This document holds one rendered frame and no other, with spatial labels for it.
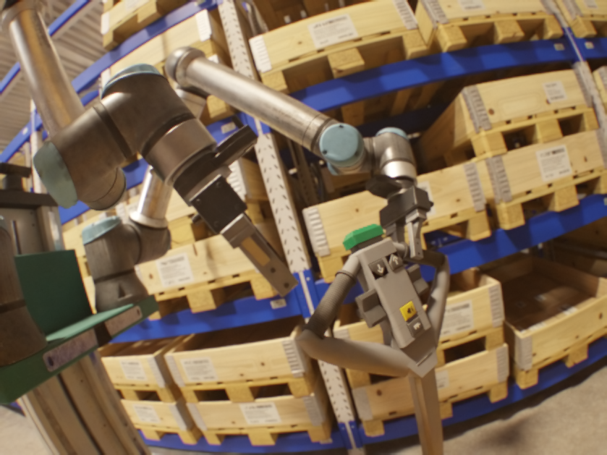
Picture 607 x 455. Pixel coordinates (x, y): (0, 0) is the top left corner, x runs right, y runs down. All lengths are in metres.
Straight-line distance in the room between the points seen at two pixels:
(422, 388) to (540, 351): 1.22
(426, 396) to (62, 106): 0.87
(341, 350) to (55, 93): 0.67
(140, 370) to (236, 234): 1.82
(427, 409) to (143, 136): 0.69
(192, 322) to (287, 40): 1.54
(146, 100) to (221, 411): 1.71
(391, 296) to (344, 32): 1.25
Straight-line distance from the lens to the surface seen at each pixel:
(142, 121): 0.40
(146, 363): 2.00
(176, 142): 0.38
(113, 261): 0.95
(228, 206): 0.34
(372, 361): 0.54
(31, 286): 0.88
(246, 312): 1.56
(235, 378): 1.69
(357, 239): 0.57
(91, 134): 0.40
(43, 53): 0.70
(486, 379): 1.70
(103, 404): 1.07
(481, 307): 1.49
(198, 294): 1.57
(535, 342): 1.75
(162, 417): 2.21
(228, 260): 1.45
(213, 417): 1.95
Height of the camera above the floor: 1.47
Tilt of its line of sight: 1 degrees down
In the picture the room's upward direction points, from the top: 16 degrees counter-clockwise
